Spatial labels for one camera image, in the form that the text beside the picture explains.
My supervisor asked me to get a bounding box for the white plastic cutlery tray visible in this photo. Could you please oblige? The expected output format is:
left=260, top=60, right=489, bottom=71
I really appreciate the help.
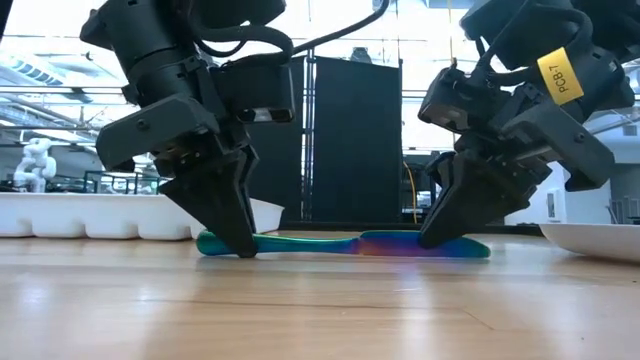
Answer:
left=0, top=192, right=285, bottom=241

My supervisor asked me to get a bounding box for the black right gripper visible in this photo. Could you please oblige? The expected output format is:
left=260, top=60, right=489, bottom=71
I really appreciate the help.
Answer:
left=418, top=101, right=616, bottom=250

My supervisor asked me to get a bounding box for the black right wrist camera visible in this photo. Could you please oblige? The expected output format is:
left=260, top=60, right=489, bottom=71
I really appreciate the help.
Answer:
left=417, top=64, right=499, bottom=135

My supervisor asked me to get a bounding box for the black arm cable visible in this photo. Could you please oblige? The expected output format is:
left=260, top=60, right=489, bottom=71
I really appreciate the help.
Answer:
left=474, top=3, right=597, bottom=87
left=189, top=0, right=391, bottom=66

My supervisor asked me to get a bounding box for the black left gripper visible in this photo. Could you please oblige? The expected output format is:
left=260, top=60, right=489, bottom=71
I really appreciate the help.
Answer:
left=94, top=96, right=261, bottom=260

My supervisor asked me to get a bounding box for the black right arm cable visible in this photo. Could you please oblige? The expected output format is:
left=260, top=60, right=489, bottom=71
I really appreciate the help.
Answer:
left=474, top=3, right=597, bottom=87

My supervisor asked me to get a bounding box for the white round plate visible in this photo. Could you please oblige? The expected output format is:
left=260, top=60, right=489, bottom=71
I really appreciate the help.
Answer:
left=538, top=222, right=640, bottom=265

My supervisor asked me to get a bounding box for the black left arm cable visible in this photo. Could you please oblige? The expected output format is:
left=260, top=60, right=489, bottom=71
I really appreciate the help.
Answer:
left=189, top=0, right=391, bottom=66

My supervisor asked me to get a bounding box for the white wall box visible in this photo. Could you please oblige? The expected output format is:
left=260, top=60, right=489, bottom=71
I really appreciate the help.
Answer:
left=544, top=188, right=565, bottom=222

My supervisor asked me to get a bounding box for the yellow cable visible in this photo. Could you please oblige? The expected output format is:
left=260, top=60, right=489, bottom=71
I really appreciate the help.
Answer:
left=402, top=159, right=419, bottom=225

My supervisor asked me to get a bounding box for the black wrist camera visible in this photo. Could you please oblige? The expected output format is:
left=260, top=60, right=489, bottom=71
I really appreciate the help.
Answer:
left=209, top=62, right=297, bottom=125
left=417, top=64, right=499, bottom=135

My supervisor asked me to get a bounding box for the black partition panel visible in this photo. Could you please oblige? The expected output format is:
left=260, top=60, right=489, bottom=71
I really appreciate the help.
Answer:
left=247, top=54, right=404, bottom=231

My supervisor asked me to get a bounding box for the yellow cable tag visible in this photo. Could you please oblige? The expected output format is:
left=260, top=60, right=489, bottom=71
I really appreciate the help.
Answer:
left=536, top=46, right=586, bottom=107

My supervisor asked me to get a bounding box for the iridescent rainbow spoon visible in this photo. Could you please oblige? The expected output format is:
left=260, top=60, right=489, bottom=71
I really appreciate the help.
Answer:
left=195, top=229, right=492, bottom=260

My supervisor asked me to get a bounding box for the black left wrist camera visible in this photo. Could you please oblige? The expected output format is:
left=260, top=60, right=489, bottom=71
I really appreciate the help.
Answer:
left=209, top=62, right=297, bottom=125

